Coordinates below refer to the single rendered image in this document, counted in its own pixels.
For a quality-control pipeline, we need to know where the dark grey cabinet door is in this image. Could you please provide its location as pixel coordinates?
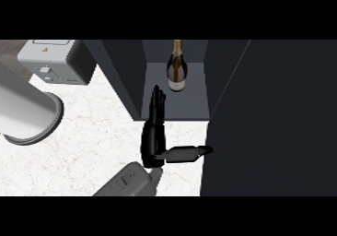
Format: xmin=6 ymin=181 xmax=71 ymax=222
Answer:
xmin=199 ymin=39 xmax=337 ymax=197

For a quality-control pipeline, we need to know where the dark grey cabinet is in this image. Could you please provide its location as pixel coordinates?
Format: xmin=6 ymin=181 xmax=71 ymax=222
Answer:
xmin=83 ymin=39 xmax=254 ymax=122

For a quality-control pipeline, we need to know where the pale grey toaster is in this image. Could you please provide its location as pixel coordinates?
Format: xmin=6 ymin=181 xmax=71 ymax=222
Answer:
xmin=17 ymin=39 xmax=98 ymax=87

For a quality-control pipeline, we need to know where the dark wine bottle, white label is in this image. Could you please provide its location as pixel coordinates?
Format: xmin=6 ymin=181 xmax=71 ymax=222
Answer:
xmin=167 ymin=39 xmax=189 ymax=92

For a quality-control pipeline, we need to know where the pale grey cylindrical appliance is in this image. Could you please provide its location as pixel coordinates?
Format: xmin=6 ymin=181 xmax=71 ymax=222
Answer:
xmin=0 ymin=58 xmax=65 ymax=147

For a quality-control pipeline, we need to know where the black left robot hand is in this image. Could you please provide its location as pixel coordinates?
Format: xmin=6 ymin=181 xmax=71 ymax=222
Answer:
xmin=139 ymin=85 xmax=215 ymax=170

